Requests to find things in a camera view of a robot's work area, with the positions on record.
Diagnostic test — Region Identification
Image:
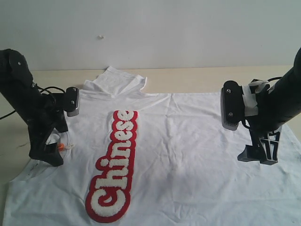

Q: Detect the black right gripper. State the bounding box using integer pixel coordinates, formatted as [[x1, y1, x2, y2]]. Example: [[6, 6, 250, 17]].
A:
[[237, 80, 281, 165]]

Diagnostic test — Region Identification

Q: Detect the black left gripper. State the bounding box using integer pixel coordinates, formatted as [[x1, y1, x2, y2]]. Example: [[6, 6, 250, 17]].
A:
[[23, 93, 68, 166]]

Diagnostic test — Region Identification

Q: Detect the white t-shirt red lettering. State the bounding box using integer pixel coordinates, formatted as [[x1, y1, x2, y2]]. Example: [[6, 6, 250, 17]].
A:
[[3, 67, 301, 226]]

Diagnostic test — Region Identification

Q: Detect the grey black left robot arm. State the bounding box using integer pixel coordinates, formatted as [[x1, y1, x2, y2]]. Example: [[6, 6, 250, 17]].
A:
[[0, 49, 68, 167]]

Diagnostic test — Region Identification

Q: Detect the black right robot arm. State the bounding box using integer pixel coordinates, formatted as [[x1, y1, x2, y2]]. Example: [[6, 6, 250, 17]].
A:
[[237, 50, 301, 165]]

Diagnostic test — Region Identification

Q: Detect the orange neck tag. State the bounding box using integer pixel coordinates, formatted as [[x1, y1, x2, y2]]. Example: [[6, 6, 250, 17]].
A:
[[57, 143, 65, 152]]

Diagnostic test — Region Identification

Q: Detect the black right camera cable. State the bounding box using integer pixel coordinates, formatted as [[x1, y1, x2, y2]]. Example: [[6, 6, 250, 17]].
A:
[[239, 76, 283, 129]]

